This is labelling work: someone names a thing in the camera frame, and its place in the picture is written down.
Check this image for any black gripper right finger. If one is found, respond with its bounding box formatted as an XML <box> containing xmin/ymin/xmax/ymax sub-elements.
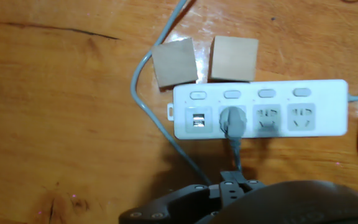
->
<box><xmin>245</xmin><ymin>179</ymin><xmax>267</xmax><ymax>192</ymax></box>

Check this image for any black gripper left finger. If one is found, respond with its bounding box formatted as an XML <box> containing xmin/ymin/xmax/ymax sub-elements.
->
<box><xmin>118</xmin><ymin>170</ymin><xmax>247</xmax><ymax>224</ymax></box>

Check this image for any white power plug with cord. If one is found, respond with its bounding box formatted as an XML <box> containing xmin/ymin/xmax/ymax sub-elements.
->
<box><xmin>130</xmin><ymin>0</ymin><xmax>248</xmax><ymax>187</ymax></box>

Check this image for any white power strip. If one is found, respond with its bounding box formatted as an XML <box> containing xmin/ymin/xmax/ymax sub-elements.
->
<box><xmin>167</xmin><ymin>79</ymin><xmax>349</xmax><ymax>141</ymax></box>

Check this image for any wooden cube block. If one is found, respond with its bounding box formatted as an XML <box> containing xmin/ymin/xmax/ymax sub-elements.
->
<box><xmin>151</xmin><ymin>37</ymin><xmax>199</xmax><ymax>89</ymax></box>
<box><xmin>208</xmin><ymin>35</ymin><xmax>260</xmax><ymax>83</ymax></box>

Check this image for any glossy orange wooden board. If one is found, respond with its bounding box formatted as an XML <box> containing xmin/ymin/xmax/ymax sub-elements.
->
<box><xmin>0</xmin><ymin>0</ymin><xmax>358</xmax><ymax>224</ymax></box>

